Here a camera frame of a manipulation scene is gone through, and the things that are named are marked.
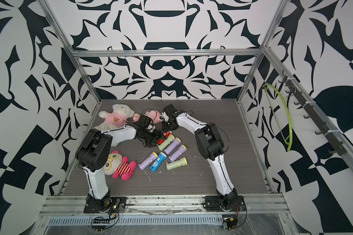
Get blue flashlight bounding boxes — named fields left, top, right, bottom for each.
left=150, top=152, right=167, bottom=172

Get green curved tube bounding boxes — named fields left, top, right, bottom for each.
left=262, top=83, right=293, bottom=152

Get white teddy pink shirt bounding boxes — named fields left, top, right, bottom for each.
left=94, top=104, right=135, bottom=131

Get black hook rack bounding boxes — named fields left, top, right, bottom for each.
left=279, top=70, right=347, bottom=156

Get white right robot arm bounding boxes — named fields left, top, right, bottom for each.
left=161, top=104, right=238, bottom=210

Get purple flashlight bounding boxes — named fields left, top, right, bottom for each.
left=139, top=152, right=158, bottom=170
left=164, top=138, right=181, bottom=156
left=169, top=145, right=187, bottom=162

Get green flashlight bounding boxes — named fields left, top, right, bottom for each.
left=166, top=157, right=187, bottom=170
left=158, top=134, right=175, bottom=151

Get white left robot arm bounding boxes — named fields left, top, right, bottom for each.
left=75, top=115, right=166, bottom=202

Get glasses doll plush toy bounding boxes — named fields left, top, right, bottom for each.
left=104, top=151, right=137, bottom=181

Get purple flashlight middle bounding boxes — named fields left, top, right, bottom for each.
left=169, top=145, right=187, bottom=162

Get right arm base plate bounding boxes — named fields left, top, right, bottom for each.
left=203, top=196, right=246, bottom=212

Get purple flashlight upper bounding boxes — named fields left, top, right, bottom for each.
left=164, top=138, right=181, bottom=156

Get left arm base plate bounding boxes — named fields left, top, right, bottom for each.
left=83, top=195, right=127, bottom=213

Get purple flashlight left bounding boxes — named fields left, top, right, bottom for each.
left=139, top=152, right=158, bottom=170

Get red flashlight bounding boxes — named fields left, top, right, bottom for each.
left=156, top=132, right=172, bottom=146

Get pink striped plush toy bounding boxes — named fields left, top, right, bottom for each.
left=133, top=110, right=164, bottom=124

